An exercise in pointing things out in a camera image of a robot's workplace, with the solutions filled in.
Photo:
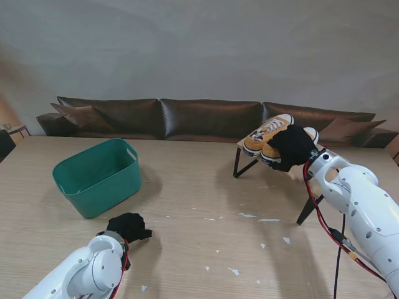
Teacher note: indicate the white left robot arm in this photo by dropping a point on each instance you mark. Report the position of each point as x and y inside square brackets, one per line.
[87, 268]

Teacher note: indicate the dark chair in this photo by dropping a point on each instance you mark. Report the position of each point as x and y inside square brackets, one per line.
[5, 143]

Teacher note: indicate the dark brown leather sofa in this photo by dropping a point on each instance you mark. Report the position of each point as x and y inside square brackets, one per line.
[209, 118]

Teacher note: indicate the small wooden shelf black legs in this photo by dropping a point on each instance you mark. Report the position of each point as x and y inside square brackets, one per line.
[305, 213]

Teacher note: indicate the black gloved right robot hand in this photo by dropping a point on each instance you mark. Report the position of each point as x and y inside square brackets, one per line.
[293, 146]

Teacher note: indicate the wooden side table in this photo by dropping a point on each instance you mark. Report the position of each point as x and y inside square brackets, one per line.
[17, 129]

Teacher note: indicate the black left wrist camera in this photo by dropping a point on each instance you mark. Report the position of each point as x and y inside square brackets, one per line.
[127, 260]

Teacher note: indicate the brown leather cushion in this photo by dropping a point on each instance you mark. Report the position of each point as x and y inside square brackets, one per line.
[81, 116]
[346, 130]

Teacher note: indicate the yellow canvas sneaker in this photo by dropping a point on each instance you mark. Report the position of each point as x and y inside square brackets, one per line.
[255, 140]
[269, 152]

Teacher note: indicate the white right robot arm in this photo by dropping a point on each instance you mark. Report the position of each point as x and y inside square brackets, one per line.
[358, 193]

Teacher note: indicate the green plastic basket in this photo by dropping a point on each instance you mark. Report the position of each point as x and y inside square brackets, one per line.
[93, 177]

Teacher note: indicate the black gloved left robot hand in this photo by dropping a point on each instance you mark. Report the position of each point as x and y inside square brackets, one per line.
[129, 225]

